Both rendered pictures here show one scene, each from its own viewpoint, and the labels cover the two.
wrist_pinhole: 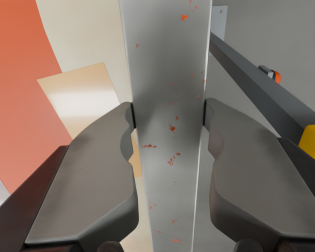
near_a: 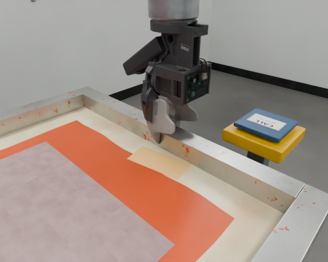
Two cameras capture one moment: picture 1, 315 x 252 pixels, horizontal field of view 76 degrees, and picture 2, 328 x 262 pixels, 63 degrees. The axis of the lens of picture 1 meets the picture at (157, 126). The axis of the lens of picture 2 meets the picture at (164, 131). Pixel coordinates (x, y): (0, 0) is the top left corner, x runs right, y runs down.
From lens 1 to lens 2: 0.50 m
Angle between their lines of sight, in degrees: 86
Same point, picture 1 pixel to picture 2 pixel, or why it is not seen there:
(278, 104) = not seen: hidden behind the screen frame
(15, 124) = (125, 175)
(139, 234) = (236, 198)
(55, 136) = (143, 171)
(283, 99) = not seen: hidden behind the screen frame
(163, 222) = (205, 148)
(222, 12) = not seen: outside the picture
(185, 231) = (218, 147)
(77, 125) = (148, 163)
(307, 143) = (227, 137)
